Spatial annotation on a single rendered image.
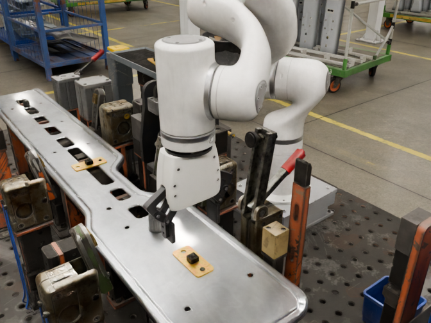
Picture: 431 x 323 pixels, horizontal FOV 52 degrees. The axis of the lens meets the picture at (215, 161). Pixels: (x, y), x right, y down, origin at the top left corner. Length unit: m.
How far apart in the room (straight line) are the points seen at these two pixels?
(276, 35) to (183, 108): 0.52
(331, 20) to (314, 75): 4.02
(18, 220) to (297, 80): 0.77
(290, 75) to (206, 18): 0.56
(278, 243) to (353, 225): 0.72
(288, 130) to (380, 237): 0.44
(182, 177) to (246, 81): 0.18
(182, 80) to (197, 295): 0.35
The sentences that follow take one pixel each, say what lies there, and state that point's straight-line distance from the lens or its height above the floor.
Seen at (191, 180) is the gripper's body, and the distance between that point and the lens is 0.69.
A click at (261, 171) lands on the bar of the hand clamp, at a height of 1.15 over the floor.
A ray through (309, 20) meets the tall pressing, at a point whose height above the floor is 0.63.
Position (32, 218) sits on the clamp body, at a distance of 1.09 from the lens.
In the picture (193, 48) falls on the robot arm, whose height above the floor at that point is 1.39.
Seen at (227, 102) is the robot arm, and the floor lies 1.32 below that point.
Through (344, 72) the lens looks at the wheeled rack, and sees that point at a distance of 4.75.
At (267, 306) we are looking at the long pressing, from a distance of 0.75.
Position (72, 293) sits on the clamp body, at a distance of 0.77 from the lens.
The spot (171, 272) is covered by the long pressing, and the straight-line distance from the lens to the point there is 0.80.
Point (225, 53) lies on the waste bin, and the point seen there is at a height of 0.62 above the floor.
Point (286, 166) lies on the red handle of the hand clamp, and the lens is 0.87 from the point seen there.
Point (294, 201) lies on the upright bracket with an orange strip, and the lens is 0.77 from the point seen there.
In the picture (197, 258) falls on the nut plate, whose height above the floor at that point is 1.01.
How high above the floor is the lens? 1.53
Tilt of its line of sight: 27 degrees down
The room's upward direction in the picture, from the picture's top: straight up
